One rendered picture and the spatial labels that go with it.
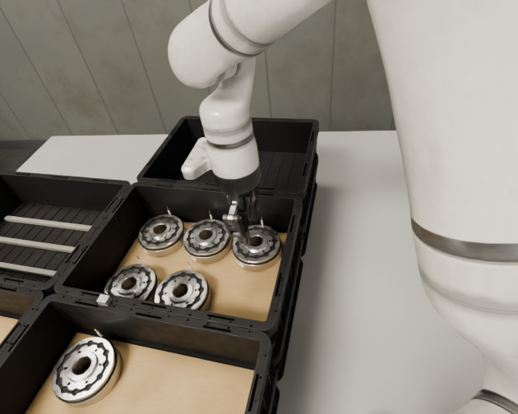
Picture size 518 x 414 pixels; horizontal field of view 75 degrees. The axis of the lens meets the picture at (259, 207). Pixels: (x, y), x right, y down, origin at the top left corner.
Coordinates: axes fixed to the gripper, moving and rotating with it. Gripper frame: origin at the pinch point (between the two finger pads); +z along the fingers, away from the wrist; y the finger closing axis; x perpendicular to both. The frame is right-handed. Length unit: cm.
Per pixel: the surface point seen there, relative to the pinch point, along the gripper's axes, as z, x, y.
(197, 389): 11.8, 3.7, -25.4
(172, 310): 1.7, 8.2, -17.9
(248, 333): 1.8, -4.7, -19.4
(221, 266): 11.6, 7.0, -1.8
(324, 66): 37, -1, 166
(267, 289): 11.7, -3.7, -5.7
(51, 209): 11, 59, 10
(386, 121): 76, -41, 170
